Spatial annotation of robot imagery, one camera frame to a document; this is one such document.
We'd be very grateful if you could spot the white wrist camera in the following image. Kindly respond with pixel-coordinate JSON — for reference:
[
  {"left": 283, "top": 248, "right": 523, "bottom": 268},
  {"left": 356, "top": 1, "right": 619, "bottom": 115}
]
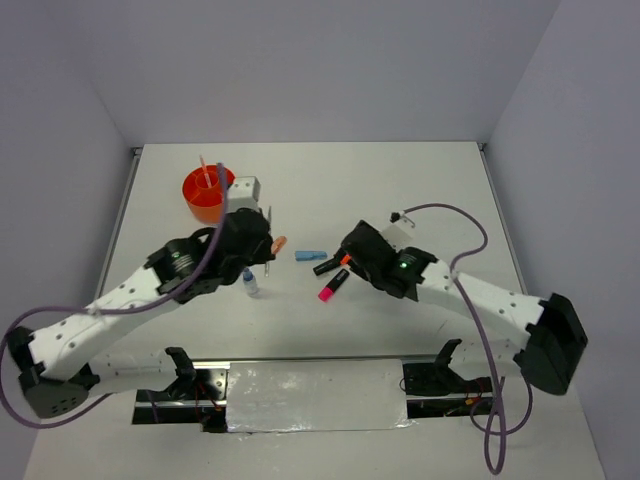
[
  {"left": 227, "top": 176, "right": 261, "bottom": 213},
  {"left": 380, "top": 210, "right": 416, "bottom": 251}
]

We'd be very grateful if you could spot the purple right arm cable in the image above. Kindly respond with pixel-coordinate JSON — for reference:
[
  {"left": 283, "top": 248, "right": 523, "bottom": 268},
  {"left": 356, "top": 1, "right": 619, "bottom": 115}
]
[{"left": 404, "top": 202, "right": 532, "bottom": 476}]

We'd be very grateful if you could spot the orange translucent pen cap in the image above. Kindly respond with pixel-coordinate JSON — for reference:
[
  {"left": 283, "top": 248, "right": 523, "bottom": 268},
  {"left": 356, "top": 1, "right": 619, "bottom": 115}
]
[{"left": 271, "top": 236, "right": 287, "bottom": 255}]

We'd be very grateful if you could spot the reflective silver front panel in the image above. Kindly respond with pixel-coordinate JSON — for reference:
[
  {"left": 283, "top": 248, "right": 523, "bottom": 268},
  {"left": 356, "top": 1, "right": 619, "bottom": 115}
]
[{"left": 226, "top": 359, "right": 410, "bottom": 433}]

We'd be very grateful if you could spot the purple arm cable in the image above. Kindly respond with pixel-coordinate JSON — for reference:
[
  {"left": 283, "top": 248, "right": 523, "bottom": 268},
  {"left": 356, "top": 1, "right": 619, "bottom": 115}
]
[
  {"left": 404, "top": 202, "right": 532, "bottom": 476},
  {"left": 0, "top": 162, "right": 232, "bottom": 430}
]

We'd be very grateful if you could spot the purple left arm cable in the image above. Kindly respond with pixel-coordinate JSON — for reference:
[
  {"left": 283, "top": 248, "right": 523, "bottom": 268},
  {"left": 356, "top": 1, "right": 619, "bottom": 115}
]
[{"left": 0, "top": 162, "right": 232, "bottom": 430}]

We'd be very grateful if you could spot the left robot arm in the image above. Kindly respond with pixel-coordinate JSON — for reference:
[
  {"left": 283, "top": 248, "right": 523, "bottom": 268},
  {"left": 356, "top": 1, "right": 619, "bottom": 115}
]
[{"left": 6, "top": 208, "right": 275, "bottom": 420}]

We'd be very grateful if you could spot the small blue-capped glue bottle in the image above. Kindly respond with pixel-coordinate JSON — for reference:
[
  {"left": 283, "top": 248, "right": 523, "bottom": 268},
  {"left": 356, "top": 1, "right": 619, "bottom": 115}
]
[{"left": 242, "top": 268, "right": 259, "bottom": 297}]

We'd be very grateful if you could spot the blue translucent pen cap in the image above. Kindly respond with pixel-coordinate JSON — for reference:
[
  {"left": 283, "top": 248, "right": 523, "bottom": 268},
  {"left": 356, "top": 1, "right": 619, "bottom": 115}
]
[{"left": 294, "top": 250, "right": 328, "bottom": 262}]

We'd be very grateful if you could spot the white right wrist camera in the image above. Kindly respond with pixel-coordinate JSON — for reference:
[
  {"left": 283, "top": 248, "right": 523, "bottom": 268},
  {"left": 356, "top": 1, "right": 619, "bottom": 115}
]
[{"left": 380, "top": 210, "right": 416, "bottom": 251}]

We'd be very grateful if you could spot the black highlighter pink cap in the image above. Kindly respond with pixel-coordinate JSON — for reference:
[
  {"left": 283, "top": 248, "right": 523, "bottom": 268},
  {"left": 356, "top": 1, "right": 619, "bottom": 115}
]
[{"left": 318, "top": 269, "right": 350, "bottom": 302}]

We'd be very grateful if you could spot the orange round divided container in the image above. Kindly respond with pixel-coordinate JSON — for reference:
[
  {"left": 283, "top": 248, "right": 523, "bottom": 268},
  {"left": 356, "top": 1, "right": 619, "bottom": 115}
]
[{"left": 182, "top": 165, "right": 223, "bottom": 225}]

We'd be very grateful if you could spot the green clear pen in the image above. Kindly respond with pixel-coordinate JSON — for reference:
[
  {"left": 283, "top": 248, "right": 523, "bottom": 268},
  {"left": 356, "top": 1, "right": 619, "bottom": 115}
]
[{"left": 263, "top": 205, "right": 274, "bottom": 279}]

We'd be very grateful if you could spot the orange slim pen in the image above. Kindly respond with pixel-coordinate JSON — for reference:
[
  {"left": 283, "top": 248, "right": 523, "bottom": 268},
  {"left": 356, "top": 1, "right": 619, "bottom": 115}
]
[{"left": 199, "top": 154, "right": 212, "bottom": 189}]

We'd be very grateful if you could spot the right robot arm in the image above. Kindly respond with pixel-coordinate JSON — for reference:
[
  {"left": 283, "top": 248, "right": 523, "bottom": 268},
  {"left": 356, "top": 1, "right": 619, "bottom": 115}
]
[{"left": 340, "top": 221, "right": 588, "bottom": 396}]

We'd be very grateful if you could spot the black highlighter orange cap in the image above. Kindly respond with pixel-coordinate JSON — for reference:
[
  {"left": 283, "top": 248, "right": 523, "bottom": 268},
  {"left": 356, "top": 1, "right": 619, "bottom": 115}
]
[{"left": 313, "top": 255, "right": 351, "bottom": 276}]

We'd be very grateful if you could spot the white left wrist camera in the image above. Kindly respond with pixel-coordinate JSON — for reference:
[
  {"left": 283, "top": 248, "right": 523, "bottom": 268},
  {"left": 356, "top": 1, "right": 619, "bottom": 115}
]
[{"left": 227, "top": 176, "right": 261, "bottom": 213}]

